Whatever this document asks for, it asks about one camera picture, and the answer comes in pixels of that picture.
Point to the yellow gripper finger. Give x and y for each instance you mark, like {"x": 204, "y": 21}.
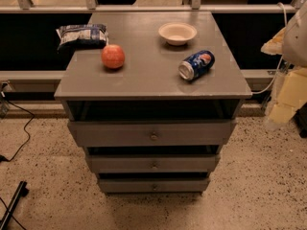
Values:
{"x": 274, "y": 45}

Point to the grey middle drawer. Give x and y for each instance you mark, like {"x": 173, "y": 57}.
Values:
{"x": 152, "y": 164}

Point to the grey wooden drawer cabinet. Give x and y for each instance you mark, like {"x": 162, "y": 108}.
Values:
{"x": 149, "y": 88}

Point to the red apple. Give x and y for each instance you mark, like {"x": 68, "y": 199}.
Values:
{"x": 113, "y": 56}

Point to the black metal bar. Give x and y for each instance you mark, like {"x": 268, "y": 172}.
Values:
{"x": 21, "y": 191}

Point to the grey top drawer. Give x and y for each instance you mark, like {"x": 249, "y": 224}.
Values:
{"x": 120, "y": 134}

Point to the blue white chip bag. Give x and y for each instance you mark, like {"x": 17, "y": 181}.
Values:
{"x": 82, "y": 36}

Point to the white bowl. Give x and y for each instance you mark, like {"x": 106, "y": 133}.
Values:
{"x": 177, "y": 34}

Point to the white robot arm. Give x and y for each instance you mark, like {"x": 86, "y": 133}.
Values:
{"x": 291, "y": 43}

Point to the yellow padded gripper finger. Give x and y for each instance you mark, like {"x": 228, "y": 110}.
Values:
{"x": 289, "y": 94}

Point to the blue pepsi can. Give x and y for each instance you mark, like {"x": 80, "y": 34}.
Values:
{"x": 196, "y": 65}

